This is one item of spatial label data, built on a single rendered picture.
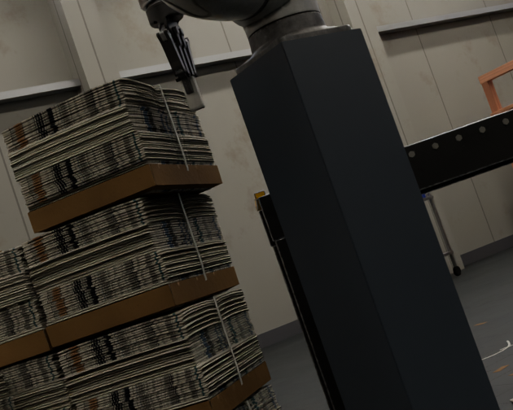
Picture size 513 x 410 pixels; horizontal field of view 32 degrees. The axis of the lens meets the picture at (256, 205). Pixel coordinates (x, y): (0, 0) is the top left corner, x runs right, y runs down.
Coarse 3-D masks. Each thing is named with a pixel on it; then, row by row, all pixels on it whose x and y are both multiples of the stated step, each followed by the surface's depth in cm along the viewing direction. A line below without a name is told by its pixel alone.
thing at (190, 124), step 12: (168, 96) 196; (180, 96) 202; (180, 108) 199; (180, 120) 196; (192, 120) 203; (180, 132) 194; (192, 132) 200; (192, 144) 197; (204, 144) 205; (192, 156) 194; (204, 156) 202; (192, 192) 198
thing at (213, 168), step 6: (198, 168) 195; (204, 168) 198; (210, 168) 202; (216, 168) 206; (198, 174) 194; (204, 174) 197; (210, 174) 201; (216, 174) 204; (198, 180) 193; (204, 180) 196; (210, 180) 200; (216, 180) 203
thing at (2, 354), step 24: (168, 288) 171; (192, 288) 180; (216, 288) 192; (96, 312) 176; (120, 312) 174; (144, 312) 172; (24, 336) 180; (48, 336) 179; (72, 336) 177; (0, 360) 182; (240, 384) 186; (264, 384) 199; (192, 408) 170; (216, 408) 171
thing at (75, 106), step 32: (96, 96) 175; (128, 96) 175; (32, 128) 179; (64, 128) 177; (96, 128) 174; (128, 128) 172; (160, 128) 184; (32, 160) 179; (64, 160) 177; (96, 160) 175; (128, 160) 172; (160, 160) 178; (32, 192) 179; (64, 192) 177; (160, 192) 180; (64, 224) 179
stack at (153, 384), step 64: (0, 256) 182; (64, 256) 179; (128, 256) 174; (192, 256) 185; (0, 320) 182; (64, 320) 178; (192, 320) 176; (64, 384) 180; (128, 384) 175; (192, 384) 170
